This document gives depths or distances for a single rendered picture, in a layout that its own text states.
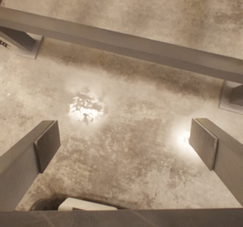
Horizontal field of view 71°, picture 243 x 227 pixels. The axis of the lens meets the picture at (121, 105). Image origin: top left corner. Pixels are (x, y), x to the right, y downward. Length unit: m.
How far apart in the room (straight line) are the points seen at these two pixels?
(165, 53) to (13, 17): 0.60
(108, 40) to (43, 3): 0.74
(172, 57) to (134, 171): 0.59
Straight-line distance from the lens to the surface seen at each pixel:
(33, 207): 0.98
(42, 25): 0.77
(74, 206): 0.91
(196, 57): 0.64
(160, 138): 0.91
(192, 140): 0.17
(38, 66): 1.14
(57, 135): 0.16
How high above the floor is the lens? 0.90
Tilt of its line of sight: 80 degrees down
